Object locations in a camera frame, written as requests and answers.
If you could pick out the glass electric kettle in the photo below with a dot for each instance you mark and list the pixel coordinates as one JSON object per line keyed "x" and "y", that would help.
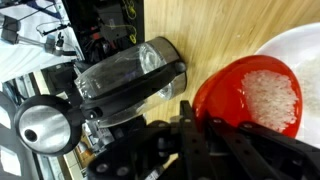
{"x": 116, "y": 73}

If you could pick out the white rice heap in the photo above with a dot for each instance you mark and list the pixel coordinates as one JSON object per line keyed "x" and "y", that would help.
{"x": 270, "y": 100}
{"x": 310, "y": 83}

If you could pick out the grey camera on stand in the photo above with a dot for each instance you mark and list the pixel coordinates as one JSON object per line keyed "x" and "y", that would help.
{"x": 11, "y": 31}

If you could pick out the orange plastic bowl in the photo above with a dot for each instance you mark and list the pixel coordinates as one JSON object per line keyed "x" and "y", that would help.
{"x": 226, "y": 86}

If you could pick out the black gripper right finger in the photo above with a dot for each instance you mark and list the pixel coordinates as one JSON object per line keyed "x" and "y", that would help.
{"x": 260, "y": 153}

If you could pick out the white bowl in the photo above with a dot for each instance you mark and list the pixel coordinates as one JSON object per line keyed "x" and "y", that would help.
{"x": 290, "y": 43}

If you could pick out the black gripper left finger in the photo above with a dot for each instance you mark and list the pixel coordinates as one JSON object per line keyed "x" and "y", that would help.
{"x": 190, "y": 143}

